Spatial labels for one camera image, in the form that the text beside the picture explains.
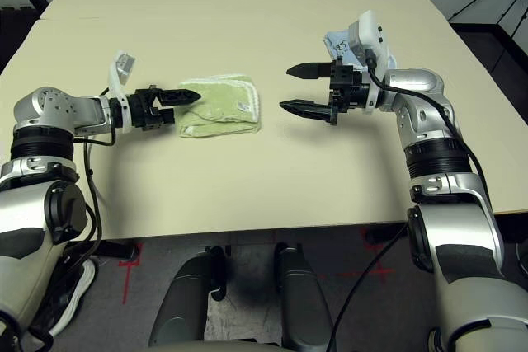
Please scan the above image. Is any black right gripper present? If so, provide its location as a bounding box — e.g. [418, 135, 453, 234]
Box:
[278, 56, 371, 127]

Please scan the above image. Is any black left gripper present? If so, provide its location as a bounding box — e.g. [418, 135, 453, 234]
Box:
[125, 85, 204, 132]

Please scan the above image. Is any green terry towel white trim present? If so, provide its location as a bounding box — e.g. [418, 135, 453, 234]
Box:
[177, 73, 263, 139]

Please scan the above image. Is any folded blue terry towel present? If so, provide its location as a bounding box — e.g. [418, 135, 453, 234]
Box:
[323, 30, 399, 71]

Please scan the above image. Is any red tape cross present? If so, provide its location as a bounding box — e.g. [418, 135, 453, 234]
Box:
[118, 243, 144, 304]
[336, 228, 396, 282]

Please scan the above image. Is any grey right robot leg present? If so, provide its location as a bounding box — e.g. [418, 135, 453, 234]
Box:
[274, 242, 335, 352]

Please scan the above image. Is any grey robot leg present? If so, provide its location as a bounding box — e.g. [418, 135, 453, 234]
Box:
[147, 246, 228, 349]
[274, 242, 335, 352]

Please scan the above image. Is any grey left robot leg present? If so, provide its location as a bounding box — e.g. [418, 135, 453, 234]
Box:
[147, 246, 228, 349]

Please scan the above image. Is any white black bystander sneaker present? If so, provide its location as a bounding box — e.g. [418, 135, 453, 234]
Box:
[31, 258, 98, 337]

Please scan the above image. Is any beige robot torso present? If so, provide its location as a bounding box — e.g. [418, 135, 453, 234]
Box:
[144, 339, 290, 352]

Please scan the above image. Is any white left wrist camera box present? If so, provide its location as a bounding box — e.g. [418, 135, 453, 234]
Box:
[107, 49, 138, 134]

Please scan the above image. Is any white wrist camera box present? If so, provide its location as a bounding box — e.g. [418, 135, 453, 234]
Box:
[107, 49, 138, 134]
[347, 9, 394, 115]

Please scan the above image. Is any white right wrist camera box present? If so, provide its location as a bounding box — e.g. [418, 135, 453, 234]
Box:
[347, 9, 394, 115]

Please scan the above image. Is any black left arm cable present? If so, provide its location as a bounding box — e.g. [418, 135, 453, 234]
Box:
[24, 87, 117, 345]

